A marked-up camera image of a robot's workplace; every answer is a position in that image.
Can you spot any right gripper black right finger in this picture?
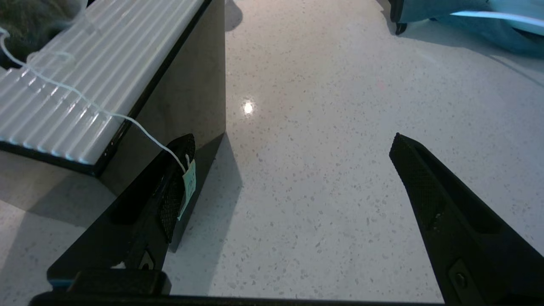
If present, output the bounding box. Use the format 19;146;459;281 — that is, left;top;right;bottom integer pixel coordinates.
388;133;544;306

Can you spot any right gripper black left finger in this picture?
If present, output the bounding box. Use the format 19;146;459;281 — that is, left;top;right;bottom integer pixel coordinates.
47;133;197;282

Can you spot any tea bag with string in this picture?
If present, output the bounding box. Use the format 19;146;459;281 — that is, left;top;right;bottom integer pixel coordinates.
0;0;197;222

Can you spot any black tissue box white top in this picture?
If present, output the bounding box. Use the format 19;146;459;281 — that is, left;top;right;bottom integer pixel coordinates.
0;0;227;254

